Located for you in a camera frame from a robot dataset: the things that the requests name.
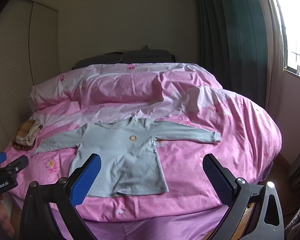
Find purple bed sheet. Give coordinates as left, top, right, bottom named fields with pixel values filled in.
left=12, top=197, right=231, bottom=240

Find pink floral duvet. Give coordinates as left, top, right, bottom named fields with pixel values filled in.
left=11, top=63, right=282, bottom=222

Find brown plaid folded clothes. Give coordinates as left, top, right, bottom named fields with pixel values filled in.
left=12, top=119, right=43, bottom=151

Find dark green curtain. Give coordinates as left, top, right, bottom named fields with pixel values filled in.
left=196, top=0, right=268, bottom=107

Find light blue long-sleeve shirt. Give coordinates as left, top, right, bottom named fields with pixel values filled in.
left=36, top=117, right=221, bottom=197

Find dark headboard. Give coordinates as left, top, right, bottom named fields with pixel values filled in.
left=72, top=49, right=176, bottom=70

